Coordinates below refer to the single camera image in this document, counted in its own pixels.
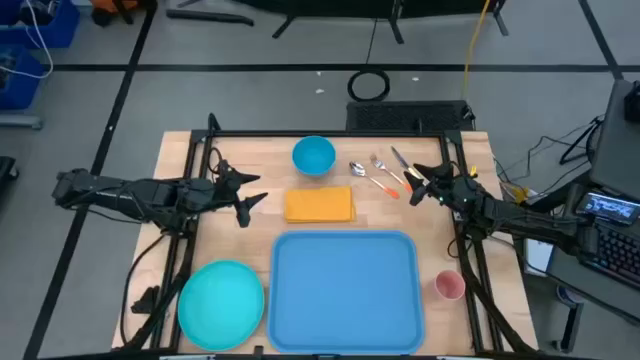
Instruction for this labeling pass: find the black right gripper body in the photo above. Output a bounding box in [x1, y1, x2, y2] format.
[427, 167, 479, 214]

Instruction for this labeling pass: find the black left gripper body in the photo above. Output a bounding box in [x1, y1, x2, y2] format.
[195, 160, 239, 214]

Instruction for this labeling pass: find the knife with yellow handle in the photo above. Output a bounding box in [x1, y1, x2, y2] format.
[389, 145, 426, 182]

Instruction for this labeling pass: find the fork with orange handle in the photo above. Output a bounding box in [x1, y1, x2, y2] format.
[369, 153, 414, 194]

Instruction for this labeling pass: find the spoon with orange handle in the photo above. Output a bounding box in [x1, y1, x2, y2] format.
[348, 160, 401, 200]

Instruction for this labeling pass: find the blue bowl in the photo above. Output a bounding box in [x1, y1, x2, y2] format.
[291, 135, 337, 177]

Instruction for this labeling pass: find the yellow cloth napkin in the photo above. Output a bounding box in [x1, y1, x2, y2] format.
[283, 185, 357, 224]

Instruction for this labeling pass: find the pink cup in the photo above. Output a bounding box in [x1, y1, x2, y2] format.
[433, 269, 467, 302]

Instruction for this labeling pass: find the teal round plate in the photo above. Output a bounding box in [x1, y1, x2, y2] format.
[177, 258, 266, 352]

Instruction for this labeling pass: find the blue plastic tray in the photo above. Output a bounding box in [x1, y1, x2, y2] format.
[267, 229, 426, 355]

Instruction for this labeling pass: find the black perforated box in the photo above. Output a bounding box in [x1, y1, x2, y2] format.
[345, 99, 476, 134]

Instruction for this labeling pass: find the white printed box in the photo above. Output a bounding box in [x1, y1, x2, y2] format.
[523, 238, 554, 276]

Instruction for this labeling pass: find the black table clamp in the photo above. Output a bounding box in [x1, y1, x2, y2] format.
[130, 284, 161, 315]

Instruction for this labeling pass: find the blue and white tape roll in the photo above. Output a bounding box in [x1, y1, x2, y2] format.
[556, 284, 585, 307]

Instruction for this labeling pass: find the phone with lit screen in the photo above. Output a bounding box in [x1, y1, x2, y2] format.
[574, 191, 640, 226]

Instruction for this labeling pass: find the black bar on floor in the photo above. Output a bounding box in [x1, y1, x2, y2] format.
[165, 8, 255, 27]

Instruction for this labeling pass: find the grey equipment cart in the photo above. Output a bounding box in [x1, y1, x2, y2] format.
[547, 78, 640, 321]

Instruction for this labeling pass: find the black backlit keyboard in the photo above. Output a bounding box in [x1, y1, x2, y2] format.
[579, 218, 640, 291]

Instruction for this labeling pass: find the black partition screen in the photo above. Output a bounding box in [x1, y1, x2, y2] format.
[234, 0, 510, 45]

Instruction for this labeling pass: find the grey metal bar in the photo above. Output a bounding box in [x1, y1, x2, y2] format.
[0, 113, 44, 131]

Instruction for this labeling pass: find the orange and black object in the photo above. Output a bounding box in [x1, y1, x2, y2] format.
[89, 0, 146, 26]

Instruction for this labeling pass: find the large blue storage bin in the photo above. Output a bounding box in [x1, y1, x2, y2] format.
[0, 0, 81, 50]

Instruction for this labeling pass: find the small blue storage bin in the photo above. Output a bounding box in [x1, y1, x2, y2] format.
[0, 44, 47, 111]

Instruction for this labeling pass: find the black metal table frame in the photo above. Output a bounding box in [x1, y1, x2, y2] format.
[119, 112, 541, 359]

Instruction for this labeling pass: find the yellow cable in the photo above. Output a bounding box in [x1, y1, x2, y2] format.
[459, 0, 494, 101]

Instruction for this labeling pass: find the coiled black cable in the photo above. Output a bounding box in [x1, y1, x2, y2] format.
[347, 68, 392, 103]

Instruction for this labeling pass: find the thin black cable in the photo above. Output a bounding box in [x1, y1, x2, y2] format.
[366, 17, 379, 66]

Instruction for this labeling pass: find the black left arm base cable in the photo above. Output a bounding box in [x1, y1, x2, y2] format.
[119, 232, 169, 346]

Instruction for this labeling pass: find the white cable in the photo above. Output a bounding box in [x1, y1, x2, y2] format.
[0, 0, 55, 80]

